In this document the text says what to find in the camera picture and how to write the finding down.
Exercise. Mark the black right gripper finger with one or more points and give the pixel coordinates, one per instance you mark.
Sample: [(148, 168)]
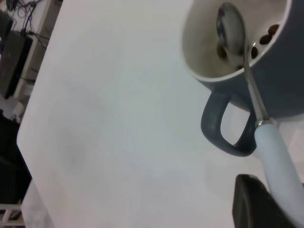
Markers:
[(256, 209)]

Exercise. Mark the dark grey ceramic mug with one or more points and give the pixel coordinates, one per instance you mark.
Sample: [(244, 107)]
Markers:
[(273, 95)]

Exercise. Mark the brown coffee bean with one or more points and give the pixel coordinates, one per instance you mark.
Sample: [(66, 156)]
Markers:
[(273, 28), (254, 51), (264, 39)]

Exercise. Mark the black furniture block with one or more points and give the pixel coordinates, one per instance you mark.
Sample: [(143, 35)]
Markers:
[(12, 166)]

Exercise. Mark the black electronic box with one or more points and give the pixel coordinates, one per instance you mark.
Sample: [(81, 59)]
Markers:
[(12, 64)]

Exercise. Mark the white shelf frame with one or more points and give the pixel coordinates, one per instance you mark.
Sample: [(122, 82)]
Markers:
[(41, 35)]

